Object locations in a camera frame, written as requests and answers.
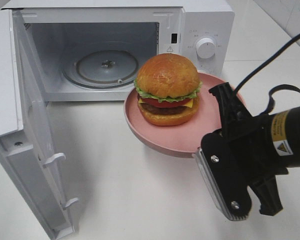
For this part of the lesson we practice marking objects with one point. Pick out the burger with lettuce and tomato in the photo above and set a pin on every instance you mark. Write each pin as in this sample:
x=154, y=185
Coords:
x=168, y=87

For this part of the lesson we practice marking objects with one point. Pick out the white microwave door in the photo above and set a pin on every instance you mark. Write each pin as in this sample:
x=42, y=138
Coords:
x=27, y=150

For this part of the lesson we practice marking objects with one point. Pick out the white microwave oven body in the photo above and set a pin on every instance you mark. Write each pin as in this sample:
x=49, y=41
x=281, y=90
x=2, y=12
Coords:
x=92, y=50

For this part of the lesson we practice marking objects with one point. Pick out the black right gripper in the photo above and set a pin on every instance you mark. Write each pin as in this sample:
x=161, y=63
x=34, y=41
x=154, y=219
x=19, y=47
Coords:
x=263, y=146

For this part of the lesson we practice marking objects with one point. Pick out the warning label with QR code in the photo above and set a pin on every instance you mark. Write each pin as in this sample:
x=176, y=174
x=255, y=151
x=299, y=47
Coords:
x=168, y=48

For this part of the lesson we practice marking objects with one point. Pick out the pink round plate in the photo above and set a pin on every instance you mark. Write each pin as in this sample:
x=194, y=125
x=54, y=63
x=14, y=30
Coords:
x=181, y=140

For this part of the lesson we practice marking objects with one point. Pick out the white upper power knob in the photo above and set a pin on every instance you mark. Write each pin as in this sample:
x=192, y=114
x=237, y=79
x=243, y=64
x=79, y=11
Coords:
x=205, y=47

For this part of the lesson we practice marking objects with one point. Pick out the glass turntable plate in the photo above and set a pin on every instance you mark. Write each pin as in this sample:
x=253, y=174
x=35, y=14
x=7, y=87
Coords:
x=104, y=69

